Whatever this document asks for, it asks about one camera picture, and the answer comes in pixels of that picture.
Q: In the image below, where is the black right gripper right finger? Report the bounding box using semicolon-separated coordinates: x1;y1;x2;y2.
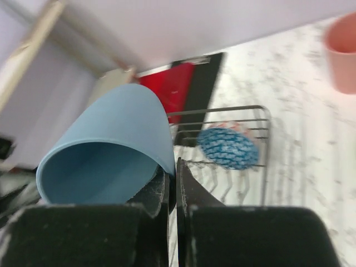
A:
176;159;340;266

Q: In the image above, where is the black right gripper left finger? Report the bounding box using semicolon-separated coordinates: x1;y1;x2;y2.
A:
1;169;170;266

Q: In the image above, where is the light blue plastic cup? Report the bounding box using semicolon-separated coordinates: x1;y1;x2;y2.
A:
36;83;175;205

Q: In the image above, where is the black wire dish rack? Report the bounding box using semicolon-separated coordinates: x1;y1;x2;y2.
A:
167;105;271;206

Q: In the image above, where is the pink plastic cup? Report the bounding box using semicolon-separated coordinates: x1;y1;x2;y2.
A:
323;12;355;95

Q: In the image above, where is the blue patterned ceramic bowl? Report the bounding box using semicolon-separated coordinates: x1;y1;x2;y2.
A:
197;121;259;170

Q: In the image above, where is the red transparent plastic folder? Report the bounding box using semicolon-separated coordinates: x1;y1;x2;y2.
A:
139;63;195;114

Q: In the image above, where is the black clipboard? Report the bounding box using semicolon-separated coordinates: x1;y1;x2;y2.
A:
171;52;225;147

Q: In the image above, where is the white two-tier shelf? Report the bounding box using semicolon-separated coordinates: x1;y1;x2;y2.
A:
0;0;137;112

